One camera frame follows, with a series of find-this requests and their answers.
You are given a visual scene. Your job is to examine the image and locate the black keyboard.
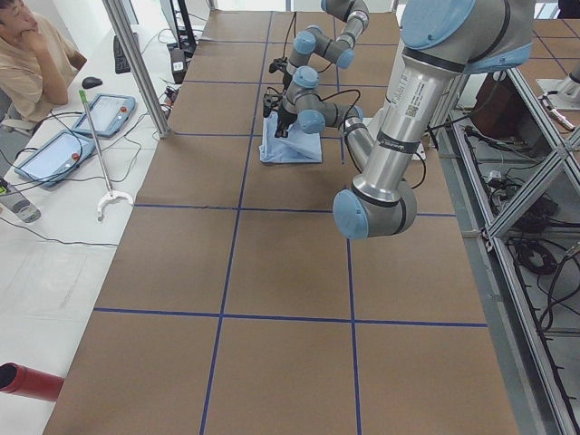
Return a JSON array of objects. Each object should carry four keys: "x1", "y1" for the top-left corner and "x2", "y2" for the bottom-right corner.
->
[{"x1": 112, "y1": 35, "x2": 131, "y2": 74}]

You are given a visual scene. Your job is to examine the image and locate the clear water bottle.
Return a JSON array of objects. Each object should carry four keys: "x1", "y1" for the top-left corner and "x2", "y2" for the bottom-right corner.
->
[{"x1": 1, "y1": 178, "x2": 42, "y2": 223}]

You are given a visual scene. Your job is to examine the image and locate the aluminium frame post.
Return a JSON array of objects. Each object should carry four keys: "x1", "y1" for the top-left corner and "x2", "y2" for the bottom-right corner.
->
[{"x1": 102, "y1": 0, "x2": 170, "y2": 139}]

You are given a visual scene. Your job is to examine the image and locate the red cylinder bottle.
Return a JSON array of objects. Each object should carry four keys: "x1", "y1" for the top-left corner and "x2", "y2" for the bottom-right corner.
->
[{"x1": 1, "y1": 362, "x2": 64, "y2": 402}]

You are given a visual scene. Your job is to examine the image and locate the lower teach pendant tablet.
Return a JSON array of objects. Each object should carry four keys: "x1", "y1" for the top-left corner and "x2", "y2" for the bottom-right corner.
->
[{"x1": 14, "y1": 130, "x2": 95, "y2": 187}]

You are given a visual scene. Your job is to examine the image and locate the seated person beige shirt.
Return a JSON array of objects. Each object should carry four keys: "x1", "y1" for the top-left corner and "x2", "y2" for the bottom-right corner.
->
[{"x1": 1, "y1": 1, "x2": 87, "y2": 123}]

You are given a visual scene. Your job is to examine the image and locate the reacher grabber stick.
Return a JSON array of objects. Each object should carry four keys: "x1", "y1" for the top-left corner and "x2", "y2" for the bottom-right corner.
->
[{"x1": 79, "y1": 90, "x2": 134, "y2": 221}]

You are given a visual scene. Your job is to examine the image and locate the light blue t-shirt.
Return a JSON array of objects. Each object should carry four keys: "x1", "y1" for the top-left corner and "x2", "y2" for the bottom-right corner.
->
[{"x1": 259, "y1": 112, "x2": 323, "y2": 164}]

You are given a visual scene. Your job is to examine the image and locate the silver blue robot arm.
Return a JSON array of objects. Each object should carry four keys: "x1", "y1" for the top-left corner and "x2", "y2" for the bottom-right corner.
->
[
  {"x1": 275, "y1": 1, "x2": 535, "y2": 239},
  {"x1": 282, "y1": 0, "x2": 370, "y2": 91}
]

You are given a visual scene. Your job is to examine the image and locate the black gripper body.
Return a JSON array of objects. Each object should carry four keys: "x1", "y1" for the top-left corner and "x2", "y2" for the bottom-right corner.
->
[
  {"x1": 277, "y1": 104, "x2": 297, "y2": 128},
  {"x1": 283, "y1": 65, "x2": 295, "y2": 86}
]

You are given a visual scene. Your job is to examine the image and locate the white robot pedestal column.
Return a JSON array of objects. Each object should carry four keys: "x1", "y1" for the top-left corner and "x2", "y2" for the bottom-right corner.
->
[{"x1": 362, "y1": 0, "x2": 436, "y2": 160}]

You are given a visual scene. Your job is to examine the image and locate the upper teach pendant tablet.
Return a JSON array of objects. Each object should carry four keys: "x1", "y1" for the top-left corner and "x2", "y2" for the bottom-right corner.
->
[{"x1": 83, "y1": 93, "x2": 136, "y2": 139}]

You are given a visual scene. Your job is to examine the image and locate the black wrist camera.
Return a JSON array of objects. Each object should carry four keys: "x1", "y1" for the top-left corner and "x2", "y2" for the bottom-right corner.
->
[
  {"x1": 268, "y1": 57, "x2": 288, "y2": 73},
  {"x1": 263, "y1": 92, "x2": 285, "y2": 118}
]

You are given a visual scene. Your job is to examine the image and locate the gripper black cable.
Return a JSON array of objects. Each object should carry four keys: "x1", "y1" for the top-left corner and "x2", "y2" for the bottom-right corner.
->
[
  {"x1": 316, "y1": 89, "x2": 363, "y2": 164},
  {"x1": 282, "y1": 11, "x2": 298, "y2": 60}
]

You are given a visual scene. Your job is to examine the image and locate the black computer mouse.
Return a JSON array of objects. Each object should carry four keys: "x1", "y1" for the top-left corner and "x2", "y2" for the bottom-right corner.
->
[{"x1": 82, "y1": 76, "x2": 103, "y2": 90}]

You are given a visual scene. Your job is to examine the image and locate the teach pendant tablet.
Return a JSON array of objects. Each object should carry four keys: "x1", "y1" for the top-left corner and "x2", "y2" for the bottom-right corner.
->
[
  {"x1": 14, "y1": 130, "x2": 95, "y2": 187},
  {"x1": 83, "y1": 93, "x2": 136, "y2": 139}
]

